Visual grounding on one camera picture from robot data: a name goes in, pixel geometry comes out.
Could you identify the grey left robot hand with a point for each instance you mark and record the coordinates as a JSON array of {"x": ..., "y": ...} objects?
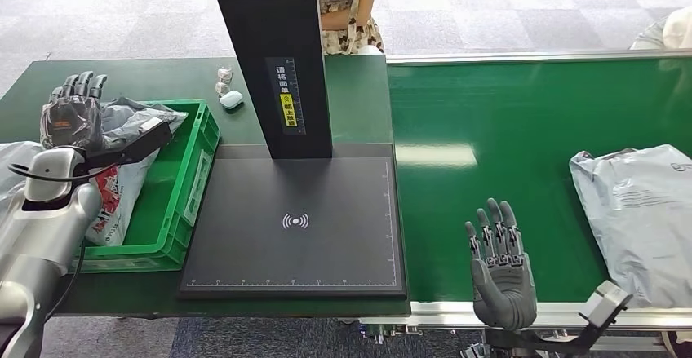
[{"x": 73, "y": 118}]

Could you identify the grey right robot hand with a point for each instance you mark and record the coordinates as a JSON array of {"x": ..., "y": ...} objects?
[{"x": 505, "y": 290}]

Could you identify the white red-printed courier package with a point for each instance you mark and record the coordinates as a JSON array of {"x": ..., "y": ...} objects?
[{"x": 121, "y": 193}]

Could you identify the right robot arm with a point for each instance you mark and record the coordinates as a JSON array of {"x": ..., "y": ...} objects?
[{"x": 519, "y": 345}]

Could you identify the grey black-printed courier package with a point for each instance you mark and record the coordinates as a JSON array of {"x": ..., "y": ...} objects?
[{"x": 643, "y": 220}]

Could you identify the green conveyor belt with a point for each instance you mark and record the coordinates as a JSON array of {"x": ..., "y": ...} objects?
[{"x": 486, "y": 128}]

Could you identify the black inbound scanning machine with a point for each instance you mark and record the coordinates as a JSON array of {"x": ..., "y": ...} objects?
[{"x": 324, "y": 247}]

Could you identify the dark green table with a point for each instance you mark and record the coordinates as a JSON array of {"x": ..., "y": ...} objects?
[{"x": 135, "y": 77}]

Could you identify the grey plastic courier bag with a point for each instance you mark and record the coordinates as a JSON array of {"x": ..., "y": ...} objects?
[{"x": 16, "y": 166}]

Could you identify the green plastic crate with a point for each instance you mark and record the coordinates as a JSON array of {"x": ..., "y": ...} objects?
[{"x": 173, "y": 204}]

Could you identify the small clear plastic item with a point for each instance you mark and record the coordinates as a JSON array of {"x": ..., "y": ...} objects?
[
  {"x": 225, "y": 73},
  {"x": 221, "y": 88}
]

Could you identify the white earbud case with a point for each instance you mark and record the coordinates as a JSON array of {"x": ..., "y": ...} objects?
[{"x": 231, "y": 99}]

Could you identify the person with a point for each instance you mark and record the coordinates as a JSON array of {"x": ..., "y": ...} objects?
[{"x": 346, "y": 26}]

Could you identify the white fabric bundle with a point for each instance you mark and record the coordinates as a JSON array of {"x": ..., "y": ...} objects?
[{"x": 670, "y": 34}]

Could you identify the silver conveyor frame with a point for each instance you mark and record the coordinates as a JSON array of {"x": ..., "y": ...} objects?
[{"x": 448, "y": 315}]

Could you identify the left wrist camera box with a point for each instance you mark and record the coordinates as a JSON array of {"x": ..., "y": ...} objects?
[{"x": 148, "y": 137}]

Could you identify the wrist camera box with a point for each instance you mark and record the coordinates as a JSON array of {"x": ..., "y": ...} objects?
[
  {"x": 608, "y": 301},
  {"x": 148, "y": 137}
]

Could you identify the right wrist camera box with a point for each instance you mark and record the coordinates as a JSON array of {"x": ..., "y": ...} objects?
[{"x": 608, "y": 301}]

